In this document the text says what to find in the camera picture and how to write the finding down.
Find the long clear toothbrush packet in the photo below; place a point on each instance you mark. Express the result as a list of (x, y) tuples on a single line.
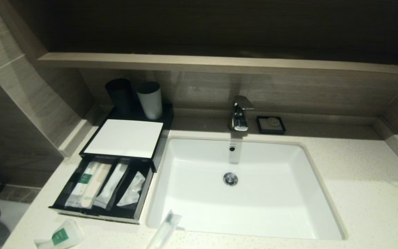
[(164, 230), (112, 185)]

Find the black compartment tray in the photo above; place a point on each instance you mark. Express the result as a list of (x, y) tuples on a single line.
[(67, 193)]

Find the shower cap packet green label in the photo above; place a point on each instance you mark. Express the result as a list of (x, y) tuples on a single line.
[(71, 235)]

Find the white plate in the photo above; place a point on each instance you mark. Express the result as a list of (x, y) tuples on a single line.
[(124, 138)]

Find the chrome faucet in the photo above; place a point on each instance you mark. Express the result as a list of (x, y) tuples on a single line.
[(239, 117)]

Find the white cup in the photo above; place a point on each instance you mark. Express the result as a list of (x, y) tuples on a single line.
[(150, 103)]

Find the black square soap dish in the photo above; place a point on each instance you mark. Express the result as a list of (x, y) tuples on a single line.
[(261, 129)]

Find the chrome sink drain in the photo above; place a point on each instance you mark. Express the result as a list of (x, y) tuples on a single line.
[(230, 179)]

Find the round wrapped soap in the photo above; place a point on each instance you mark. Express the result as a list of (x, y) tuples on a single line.
[(272, 121)]

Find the black cup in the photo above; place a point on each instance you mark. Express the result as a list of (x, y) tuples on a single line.
[(119, 97)]

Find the crumpled white translucent packet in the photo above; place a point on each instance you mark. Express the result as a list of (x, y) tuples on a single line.
[(131, 192)]

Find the white ceramic sink basin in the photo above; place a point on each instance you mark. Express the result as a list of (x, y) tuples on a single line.
[(271, 200)]

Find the clear packet with white tube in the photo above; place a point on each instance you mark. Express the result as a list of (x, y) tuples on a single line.
[(81, 186)]

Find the long wooden wall shelf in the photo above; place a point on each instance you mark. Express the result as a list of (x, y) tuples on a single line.
[(219, 64)]

